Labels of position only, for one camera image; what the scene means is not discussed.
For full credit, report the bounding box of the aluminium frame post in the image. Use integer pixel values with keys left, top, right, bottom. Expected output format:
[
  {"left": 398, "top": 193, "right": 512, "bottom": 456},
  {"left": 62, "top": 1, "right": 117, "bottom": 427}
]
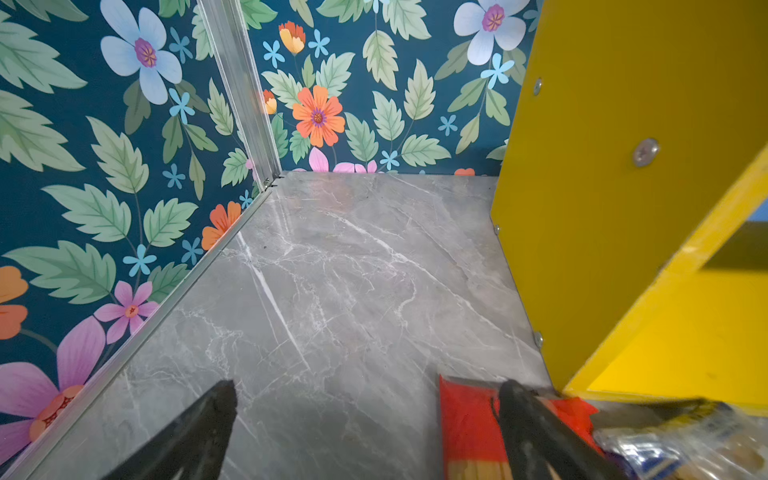
[{"left": 199, "top": 0, "right": 282, "bottom": 191}]

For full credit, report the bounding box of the yellow shelf unit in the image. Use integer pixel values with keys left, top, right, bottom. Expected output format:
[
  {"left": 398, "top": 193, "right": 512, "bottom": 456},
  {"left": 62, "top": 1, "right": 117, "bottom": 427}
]
[{"left": 491, "top": 1, "right": 767, "bottom": 416}]

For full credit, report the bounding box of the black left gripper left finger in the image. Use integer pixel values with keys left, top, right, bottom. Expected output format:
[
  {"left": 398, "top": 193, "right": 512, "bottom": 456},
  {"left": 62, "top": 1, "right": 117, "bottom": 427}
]
[{"left": 105, "top": 380, "right": 237, "bottom": 479}]

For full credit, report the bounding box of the clear blue spaghetti bag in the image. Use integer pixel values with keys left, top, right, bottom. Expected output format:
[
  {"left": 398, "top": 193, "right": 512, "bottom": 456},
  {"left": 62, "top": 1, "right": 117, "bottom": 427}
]
[{"left": 593, "top": 401, "right": 767, "bottom": 479}]

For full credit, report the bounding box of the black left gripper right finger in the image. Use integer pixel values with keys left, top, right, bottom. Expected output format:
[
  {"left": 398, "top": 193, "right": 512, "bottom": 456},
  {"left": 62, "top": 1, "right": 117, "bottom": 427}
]
[{"left": 497, "top": 380, "right": 624, "bottom": 480}]

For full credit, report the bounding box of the red spaghetti bag left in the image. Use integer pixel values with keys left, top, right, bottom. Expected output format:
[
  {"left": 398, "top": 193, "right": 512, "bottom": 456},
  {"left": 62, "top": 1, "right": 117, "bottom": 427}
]
[{"left": 439, "top": 376, "right": 600, "bottom": 480}]

